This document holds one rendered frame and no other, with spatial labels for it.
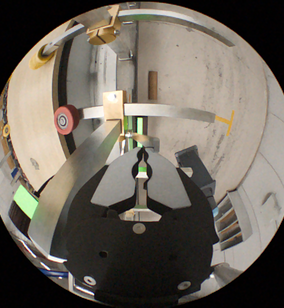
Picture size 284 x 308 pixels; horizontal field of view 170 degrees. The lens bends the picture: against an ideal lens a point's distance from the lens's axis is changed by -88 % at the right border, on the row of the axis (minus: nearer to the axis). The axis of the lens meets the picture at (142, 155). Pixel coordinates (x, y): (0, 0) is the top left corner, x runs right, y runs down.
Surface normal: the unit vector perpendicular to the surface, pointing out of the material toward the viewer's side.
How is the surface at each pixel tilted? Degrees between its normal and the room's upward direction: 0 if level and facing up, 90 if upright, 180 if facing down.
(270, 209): 90
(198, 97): 0
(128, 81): 0
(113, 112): 0
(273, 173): 90
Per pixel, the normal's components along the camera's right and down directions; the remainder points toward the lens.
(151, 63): -0.03, 0.55
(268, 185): -1.00, -0.07
